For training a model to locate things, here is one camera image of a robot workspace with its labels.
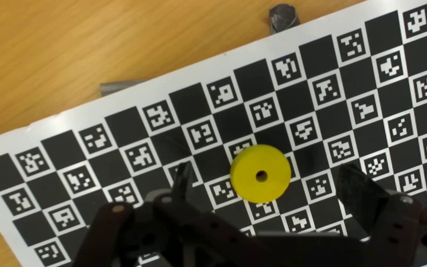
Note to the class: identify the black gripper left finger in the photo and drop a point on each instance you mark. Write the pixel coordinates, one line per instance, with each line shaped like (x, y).
(183, 180)

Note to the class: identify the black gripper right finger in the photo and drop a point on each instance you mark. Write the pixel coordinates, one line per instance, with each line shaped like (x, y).
(363, 197)

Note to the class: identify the black white marker checkerboard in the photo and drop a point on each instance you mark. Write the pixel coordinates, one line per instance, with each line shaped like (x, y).
(126, 128)

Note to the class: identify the gray board support foot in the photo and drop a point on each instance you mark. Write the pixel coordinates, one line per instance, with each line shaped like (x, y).
(284, 16)
(120, 88)

